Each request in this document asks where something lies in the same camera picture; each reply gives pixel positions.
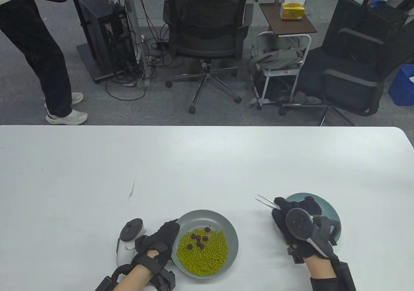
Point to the grey plate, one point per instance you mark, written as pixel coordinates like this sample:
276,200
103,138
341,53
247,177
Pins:
213,219

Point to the person's left hand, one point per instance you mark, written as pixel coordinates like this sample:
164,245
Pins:
165,236

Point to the grey jacket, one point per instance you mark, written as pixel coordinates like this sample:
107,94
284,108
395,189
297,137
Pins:
281,56

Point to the grey slippers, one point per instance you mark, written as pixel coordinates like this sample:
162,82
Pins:
307,98

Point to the brown side table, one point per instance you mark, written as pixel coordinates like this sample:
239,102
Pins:
291,25

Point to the black computer tower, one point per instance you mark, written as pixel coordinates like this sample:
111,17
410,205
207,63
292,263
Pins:
97,22

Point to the black mesh office chair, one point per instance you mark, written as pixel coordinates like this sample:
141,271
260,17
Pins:
207,22

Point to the black right wrist device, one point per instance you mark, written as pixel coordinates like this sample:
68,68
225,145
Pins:
330,284

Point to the metal tweezers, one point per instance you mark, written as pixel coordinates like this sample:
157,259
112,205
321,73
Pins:
268,203

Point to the white metal cart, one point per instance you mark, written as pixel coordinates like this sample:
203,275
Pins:
281,72

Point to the person's right forearm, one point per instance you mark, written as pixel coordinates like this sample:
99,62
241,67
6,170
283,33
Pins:
320,268

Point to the pile of green beans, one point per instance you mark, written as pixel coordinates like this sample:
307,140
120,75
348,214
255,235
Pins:
207,258

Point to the white and black controller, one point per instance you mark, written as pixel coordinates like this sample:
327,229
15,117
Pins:
124,255
299,224

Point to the blue bin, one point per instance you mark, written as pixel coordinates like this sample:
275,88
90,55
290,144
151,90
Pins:
401,87

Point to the dark red beans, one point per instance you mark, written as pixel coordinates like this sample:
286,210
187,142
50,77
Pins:
205,238

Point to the teal plate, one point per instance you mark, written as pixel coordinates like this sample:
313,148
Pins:
328,207

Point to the black reclining chair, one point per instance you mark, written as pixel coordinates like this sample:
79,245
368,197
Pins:
349,77

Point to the person's left forearm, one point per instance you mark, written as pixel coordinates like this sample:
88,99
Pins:
136,279

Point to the yellow tissue box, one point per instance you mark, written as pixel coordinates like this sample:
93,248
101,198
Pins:
292,12

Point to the black bag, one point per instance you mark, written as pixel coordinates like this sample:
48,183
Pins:
275,90

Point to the person's right hand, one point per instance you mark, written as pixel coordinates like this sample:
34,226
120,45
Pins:
291,203

